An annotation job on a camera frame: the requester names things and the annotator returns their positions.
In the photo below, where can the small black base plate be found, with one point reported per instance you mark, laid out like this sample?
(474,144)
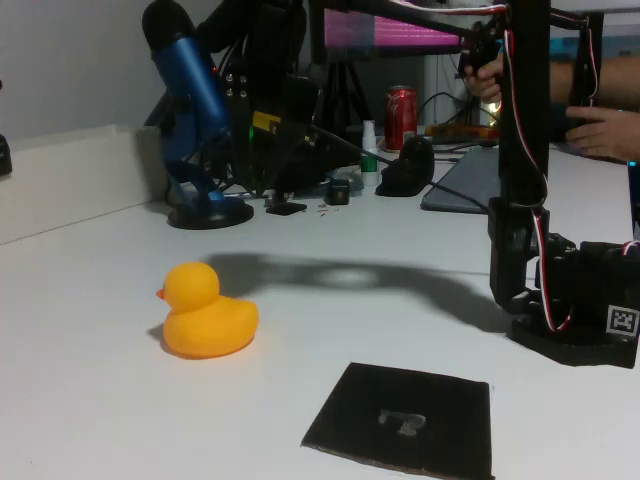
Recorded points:
(286,208)

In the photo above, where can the red soda can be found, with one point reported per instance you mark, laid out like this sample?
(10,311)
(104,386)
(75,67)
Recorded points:
(400,120)

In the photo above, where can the yellow rubber duck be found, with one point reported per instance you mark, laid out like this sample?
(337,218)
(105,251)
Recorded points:
(210,320)

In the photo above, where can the monitor with pink screen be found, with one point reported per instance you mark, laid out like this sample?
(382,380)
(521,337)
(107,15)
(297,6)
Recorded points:
(350,32)

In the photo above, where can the black square pad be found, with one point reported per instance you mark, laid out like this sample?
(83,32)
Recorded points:
(350,425)

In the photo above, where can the person's right forearm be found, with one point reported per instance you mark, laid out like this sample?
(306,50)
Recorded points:
(620,82)

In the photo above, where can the grey desk mat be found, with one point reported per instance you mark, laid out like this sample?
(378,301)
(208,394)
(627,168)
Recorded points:
(465,180)

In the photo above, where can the black tripod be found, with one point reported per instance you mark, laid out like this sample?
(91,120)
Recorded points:
(342,75)

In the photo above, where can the black white marker tag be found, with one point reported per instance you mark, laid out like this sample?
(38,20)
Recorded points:
(622,320)

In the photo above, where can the person's left hand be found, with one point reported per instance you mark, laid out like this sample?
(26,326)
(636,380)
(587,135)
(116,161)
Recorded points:
(610,135)

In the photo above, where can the white wooden box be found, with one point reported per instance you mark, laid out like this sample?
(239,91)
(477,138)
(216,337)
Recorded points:
(75,175)

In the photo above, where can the yellow orange tool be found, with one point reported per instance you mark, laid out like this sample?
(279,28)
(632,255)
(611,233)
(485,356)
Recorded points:
(465,131)

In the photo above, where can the clear plastic wrapper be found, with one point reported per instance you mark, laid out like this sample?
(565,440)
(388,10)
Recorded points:
(356,182)

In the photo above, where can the person's right hand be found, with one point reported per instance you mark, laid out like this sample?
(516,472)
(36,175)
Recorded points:
(490,82)

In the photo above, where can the white green spray bottle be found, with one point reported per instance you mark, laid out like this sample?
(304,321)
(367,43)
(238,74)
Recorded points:
(370,172)

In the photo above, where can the small black object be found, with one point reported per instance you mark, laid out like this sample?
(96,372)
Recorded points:
(5,157)

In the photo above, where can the black leader arm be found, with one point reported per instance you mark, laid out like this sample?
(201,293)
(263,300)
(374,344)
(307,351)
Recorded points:
(582,75)

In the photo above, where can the black desk device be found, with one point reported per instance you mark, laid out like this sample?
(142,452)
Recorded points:
(335,155)

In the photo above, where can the small black cube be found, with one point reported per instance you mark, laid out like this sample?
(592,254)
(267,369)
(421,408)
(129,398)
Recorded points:
(337,192)

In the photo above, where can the blue microphone with stand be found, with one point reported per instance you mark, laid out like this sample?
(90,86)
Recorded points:
(195,75)

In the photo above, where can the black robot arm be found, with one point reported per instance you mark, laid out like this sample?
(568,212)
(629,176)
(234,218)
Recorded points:
(525,100)

